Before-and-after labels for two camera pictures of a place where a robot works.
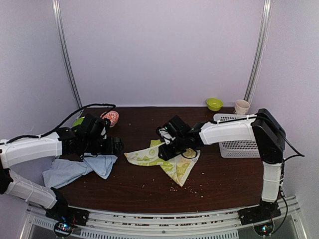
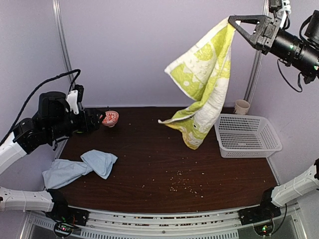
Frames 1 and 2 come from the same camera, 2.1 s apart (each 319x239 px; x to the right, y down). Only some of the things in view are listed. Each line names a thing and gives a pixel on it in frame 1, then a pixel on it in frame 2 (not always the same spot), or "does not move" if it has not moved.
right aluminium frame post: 262,50 does not move
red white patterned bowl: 112,116 does not move
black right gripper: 166,153 -> 264,26
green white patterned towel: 178,168 -> 202,74
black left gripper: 116,150 -> 93,124
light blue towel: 60,170 does not move
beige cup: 241,107 does not move
